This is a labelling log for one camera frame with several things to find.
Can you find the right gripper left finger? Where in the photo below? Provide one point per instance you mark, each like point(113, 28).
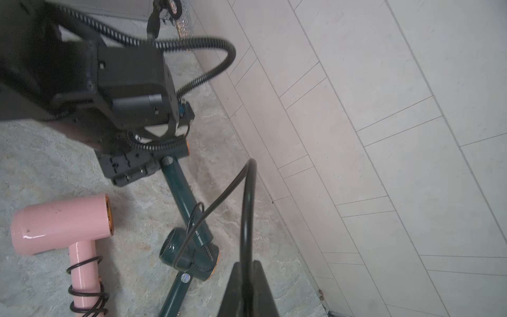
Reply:
point(232, 303)

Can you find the green hair dryer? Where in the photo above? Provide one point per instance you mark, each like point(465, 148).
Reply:
point(190, 210)
point(192, 262)

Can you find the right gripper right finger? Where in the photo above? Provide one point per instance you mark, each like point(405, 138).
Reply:
point(263, 302)

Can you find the pink hair dryer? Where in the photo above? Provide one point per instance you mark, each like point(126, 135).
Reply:
point(75, 224)

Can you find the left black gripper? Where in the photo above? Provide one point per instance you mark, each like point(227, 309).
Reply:
point(122, 159)

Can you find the black microphone stand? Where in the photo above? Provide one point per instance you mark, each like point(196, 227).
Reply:
point(163, 10)

